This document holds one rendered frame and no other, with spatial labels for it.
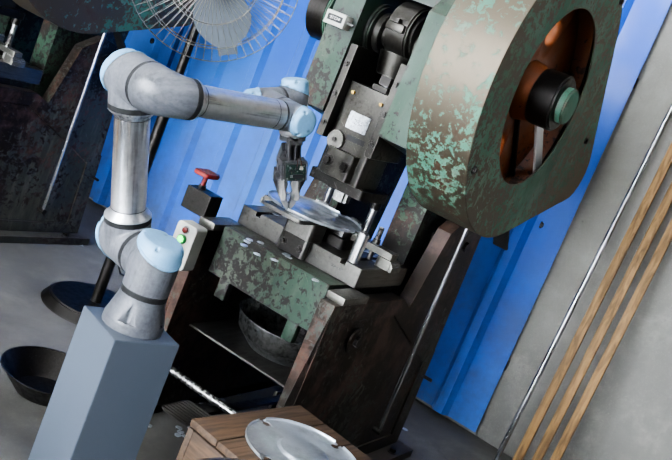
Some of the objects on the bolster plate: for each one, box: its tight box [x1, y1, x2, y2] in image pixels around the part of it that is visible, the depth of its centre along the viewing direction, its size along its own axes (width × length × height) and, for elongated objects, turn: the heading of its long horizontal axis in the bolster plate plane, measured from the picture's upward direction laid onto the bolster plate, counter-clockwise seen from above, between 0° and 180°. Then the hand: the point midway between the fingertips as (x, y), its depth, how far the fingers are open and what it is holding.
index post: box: [347, 231, 370, 264], centre depth 266 cm, size 3×3×10 cm
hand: (287, 204), depth 261 cm, fingers closed
